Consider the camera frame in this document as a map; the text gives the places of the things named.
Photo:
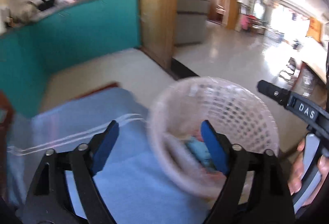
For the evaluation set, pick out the white plastic mesh basket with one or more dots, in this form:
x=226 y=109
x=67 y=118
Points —
x=244 y=116

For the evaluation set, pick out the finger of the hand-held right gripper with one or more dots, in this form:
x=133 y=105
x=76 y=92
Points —
x=272 y=91

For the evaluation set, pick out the pink hanging cloth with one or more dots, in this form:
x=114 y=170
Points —
x=245 y=22

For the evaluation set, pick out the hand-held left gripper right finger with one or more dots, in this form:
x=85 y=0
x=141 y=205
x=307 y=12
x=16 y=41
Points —
x=214 y=149

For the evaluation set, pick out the black wok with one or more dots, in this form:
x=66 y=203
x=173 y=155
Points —
x=47 y=4

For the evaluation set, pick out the person's right hand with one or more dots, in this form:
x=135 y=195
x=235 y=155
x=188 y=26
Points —
x=295 y=170

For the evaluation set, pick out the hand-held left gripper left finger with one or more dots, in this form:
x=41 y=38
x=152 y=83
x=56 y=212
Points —
x=106 y=147

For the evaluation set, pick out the teal lower cabinets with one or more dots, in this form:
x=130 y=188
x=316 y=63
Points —
x=77 y=34

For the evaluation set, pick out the light blue cloth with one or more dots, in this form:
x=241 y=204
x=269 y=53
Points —
x=198 y=152

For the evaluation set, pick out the blue striped towel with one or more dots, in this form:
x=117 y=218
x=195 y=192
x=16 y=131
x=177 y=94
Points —
x=128 y=175

